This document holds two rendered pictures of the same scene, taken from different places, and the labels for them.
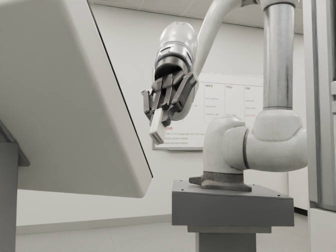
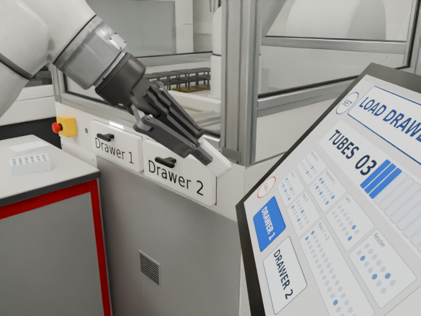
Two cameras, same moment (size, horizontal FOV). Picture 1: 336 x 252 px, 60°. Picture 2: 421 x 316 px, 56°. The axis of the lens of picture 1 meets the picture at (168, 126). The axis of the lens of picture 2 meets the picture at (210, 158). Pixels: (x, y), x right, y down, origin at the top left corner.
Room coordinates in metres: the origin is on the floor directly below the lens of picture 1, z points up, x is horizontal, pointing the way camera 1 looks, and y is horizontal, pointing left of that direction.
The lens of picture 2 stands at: (0.75, 0.57, 1.26)
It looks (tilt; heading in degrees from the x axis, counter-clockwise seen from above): 19 degrees down; 249
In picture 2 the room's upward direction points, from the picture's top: straight up
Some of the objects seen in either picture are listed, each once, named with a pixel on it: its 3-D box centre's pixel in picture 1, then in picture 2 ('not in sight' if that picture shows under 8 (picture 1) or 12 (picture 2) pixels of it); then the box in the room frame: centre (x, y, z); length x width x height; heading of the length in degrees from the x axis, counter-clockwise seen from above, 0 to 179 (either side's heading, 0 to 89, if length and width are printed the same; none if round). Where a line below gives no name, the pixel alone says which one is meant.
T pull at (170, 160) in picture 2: not in sight; (168, 161); (0.50, -0.38, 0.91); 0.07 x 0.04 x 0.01; 112
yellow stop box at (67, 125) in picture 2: not in sight; (66, 125); (0.73, -0.98, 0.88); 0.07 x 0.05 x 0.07; 112
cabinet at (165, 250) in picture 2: not in sight; (227, 227); (0.13, -0.82, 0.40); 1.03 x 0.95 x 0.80; 112
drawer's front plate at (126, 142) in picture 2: not in sight; (115, 144); (0.59, -0.68, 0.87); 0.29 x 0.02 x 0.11; 112
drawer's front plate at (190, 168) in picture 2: not in sight; (176, 170); (0.47, -0.39, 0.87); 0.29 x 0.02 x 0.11; 112
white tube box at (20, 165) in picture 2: not in sight; (30, 164); (0.86, -0.87, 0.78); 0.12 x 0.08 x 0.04; 7
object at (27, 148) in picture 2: not in sight; (28, 147); (0.88, -1.11, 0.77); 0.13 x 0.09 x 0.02; 23
